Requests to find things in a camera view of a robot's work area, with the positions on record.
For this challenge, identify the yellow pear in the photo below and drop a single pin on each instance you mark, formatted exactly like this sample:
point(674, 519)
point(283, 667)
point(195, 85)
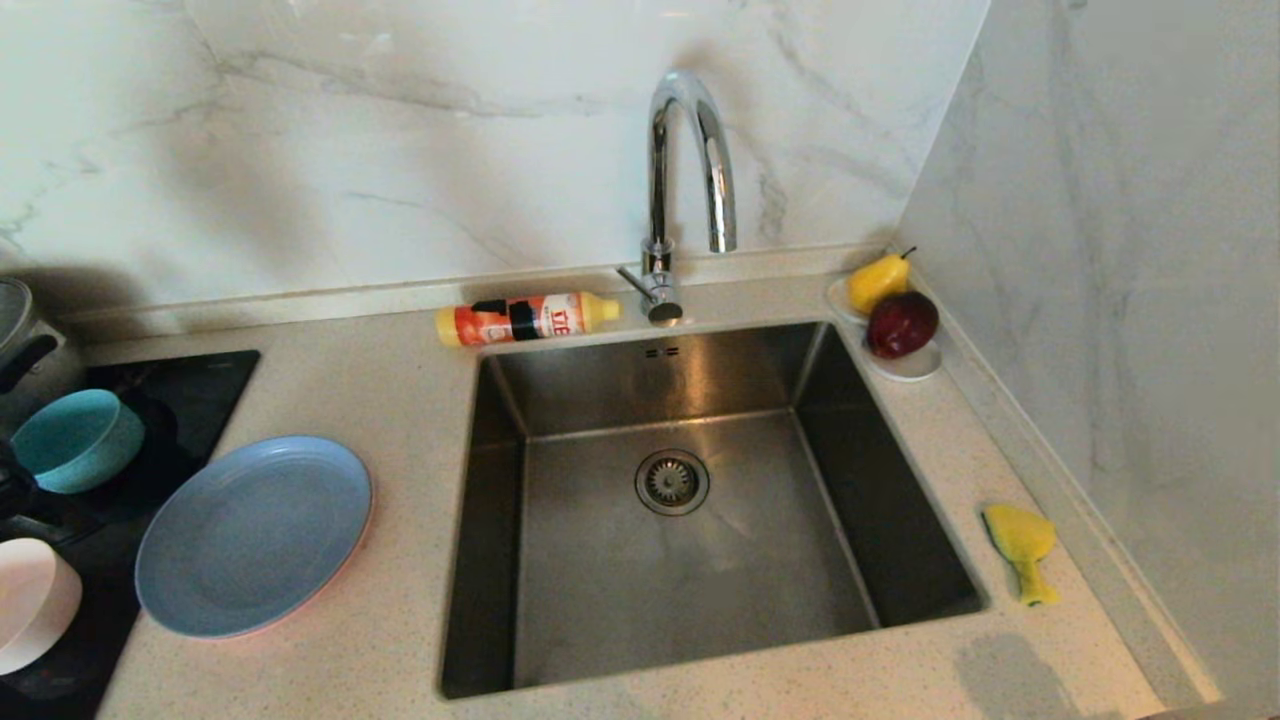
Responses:
point(877, 283)

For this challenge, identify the dark red apple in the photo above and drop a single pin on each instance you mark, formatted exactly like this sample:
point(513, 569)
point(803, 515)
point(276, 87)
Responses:
point(902, 324)

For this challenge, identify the small white fruit dish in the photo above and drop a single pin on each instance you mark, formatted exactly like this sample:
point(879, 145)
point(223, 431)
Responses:
point(913, 367)

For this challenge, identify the pale pink bowl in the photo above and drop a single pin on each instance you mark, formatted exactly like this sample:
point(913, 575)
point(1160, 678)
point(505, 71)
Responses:
point(30, 600)

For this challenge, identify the chrome gooseneck faucet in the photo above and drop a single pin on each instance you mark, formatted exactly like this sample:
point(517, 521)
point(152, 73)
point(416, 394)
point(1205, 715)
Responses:
point(657, 180)

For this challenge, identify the black glass cooktop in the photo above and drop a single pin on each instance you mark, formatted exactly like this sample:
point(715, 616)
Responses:
point(210, 385)

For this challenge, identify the stainless steel pot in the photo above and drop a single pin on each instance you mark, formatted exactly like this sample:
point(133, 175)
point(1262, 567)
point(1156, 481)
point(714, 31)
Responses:
point(25, 340)

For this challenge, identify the black frying pan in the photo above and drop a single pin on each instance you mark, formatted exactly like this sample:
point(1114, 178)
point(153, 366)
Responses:
point(165, 460)

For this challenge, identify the pink plate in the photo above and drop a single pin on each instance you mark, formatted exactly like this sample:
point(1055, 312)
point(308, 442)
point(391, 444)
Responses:
point(345, 575)

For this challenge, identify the stainless steel sink basin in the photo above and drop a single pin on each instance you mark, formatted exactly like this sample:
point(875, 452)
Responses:
point(700, 590)

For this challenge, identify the yellow green sponge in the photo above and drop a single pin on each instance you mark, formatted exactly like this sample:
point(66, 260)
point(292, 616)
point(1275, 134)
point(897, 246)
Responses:
point(1018, 535)

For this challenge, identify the teal bowl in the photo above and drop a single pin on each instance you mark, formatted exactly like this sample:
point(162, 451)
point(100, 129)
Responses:
point(78, 440)

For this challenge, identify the blue grey plate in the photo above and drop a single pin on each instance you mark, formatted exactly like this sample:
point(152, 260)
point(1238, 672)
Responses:
point(255, 535)

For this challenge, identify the round metal drain strainer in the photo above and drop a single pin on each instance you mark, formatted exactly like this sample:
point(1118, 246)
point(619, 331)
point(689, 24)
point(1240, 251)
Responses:
point(672, 482)

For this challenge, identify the orange dish soap bottle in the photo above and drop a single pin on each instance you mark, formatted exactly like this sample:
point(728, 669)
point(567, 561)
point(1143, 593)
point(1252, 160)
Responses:
point(520, 318)

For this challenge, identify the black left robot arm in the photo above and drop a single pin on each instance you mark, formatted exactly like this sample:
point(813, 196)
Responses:
point(12, 490)

